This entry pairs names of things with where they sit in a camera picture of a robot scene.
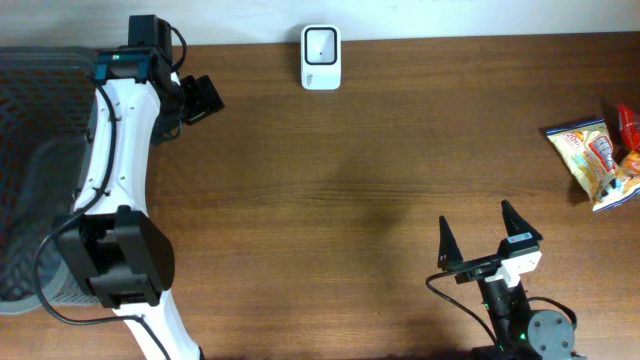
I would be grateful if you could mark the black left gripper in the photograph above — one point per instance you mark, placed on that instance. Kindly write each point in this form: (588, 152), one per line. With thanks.
(204, 99)

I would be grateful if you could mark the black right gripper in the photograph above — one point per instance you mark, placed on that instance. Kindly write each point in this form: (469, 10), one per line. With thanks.
(448, 256)

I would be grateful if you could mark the yellow snack bag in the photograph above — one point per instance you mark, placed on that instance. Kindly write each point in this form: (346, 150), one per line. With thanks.
(588, 152)

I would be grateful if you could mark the orange Kleenex tissue pack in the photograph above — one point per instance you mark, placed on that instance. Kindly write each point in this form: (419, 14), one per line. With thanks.
(630, 164)

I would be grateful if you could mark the red snack bag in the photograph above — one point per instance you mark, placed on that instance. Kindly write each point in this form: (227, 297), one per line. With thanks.
(629, 127)

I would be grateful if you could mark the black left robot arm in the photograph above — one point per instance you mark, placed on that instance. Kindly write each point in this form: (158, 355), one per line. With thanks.
(114, 251)

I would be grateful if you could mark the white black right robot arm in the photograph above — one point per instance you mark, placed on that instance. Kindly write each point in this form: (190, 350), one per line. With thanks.
(520, 327)

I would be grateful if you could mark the white barcode scanner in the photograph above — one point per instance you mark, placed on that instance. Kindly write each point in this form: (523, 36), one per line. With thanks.
(321, 57)

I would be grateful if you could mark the grey plastic mesh basket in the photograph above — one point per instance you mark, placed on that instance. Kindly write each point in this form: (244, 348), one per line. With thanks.
(47, 118)

